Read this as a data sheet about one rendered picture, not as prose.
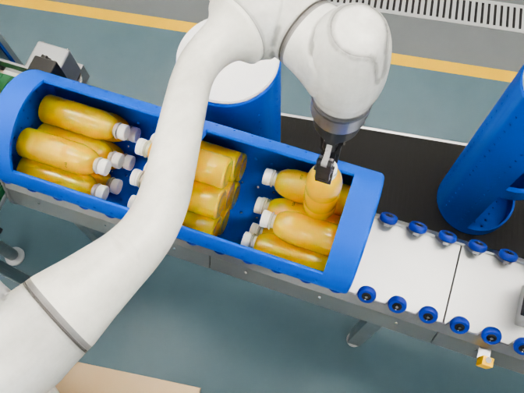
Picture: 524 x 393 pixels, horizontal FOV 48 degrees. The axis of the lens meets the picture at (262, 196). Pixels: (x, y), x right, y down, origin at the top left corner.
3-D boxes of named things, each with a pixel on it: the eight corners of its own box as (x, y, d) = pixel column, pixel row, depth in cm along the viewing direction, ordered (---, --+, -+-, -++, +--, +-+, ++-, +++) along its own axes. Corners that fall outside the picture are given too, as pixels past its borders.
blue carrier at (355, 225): (340, 311, 139) (361, 265, 114) (12, 200, 151) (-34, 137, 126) (369, 210, 152) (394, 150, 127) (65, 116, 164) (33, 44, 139)
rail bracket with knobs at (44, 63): (56, 106, 169) (43, 87, 159) (33, 99, 170) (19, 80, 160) (71, 77, 172) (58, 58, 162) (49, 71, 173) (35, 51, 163)
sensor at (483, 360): (486, 369, 141) (493, 368, 137) (474, 365, 142) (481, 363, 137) (493, 338, 144) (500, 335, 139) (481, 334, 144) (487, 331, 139)
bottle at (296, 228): (358, 246, 124) (267, 216, 127) (349, 270, 128) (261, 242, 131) (362, 225, 130) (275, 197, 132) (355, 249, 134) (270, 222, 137)
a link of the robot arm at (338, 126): (382, 73, 85) (376, 94, 90) (322, 56, 86) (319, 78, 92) (365, 127, 82) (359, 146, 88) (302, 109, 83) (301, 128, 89)
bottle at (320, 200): (296, 210, 130) (299, 176, 111) (312, 184, 133) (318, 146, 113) (326, 226, 129) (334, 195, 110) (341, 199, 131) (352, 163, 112)
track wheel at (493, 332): (505, 335, 135) (504, 329, 137) (485, 328, 136) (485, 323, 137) (497, 348, 138) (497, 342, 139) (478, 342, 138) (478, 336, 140)
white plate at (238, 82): (289, 90, 153) (289, 93, 154) (267, 5, 162) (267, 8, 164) (185, 111, 152) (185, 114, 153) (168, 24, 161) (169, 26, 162)
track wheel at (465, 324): (472, 324, 136) (472, 319, 138) (453, 318, 137) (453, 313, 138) (465, 338, 139) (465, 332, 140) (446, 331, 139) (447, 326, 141)
